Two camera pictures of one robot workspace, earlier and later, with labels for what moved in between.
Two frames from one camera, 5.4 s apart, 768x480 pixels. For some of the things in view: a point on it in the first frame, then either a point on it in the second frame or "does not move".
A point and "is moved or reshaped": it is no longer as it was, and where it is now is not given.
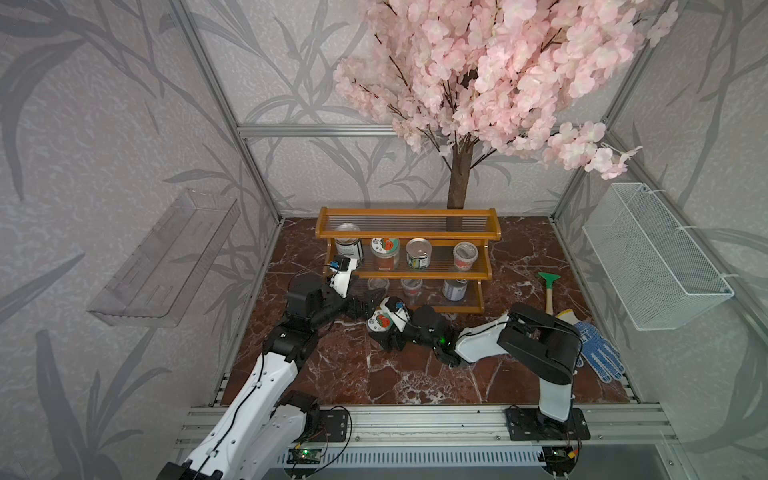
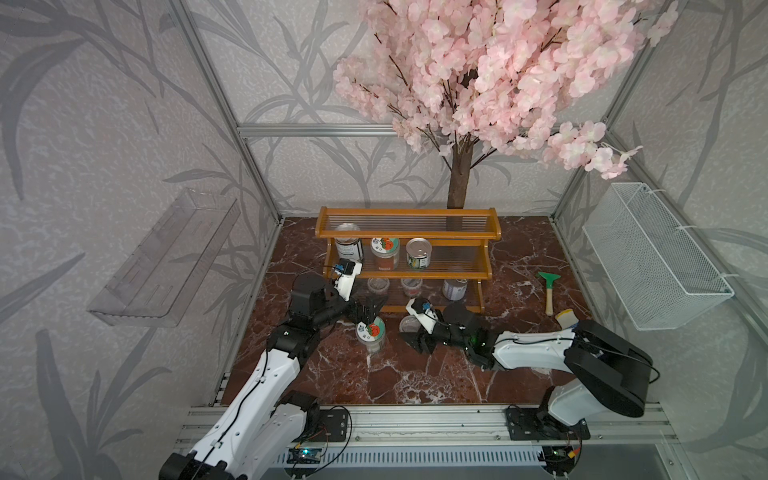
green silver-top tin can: x=418 y=252 does not move
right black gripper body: x=410 y=335 to x=441 y=335
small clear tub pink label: x=465 y=253 is moved or reshaped
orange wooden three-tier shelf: x=431 y=258 does not move
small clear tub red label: x=377 y=287 does not move
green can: x=386 y=253 does not move
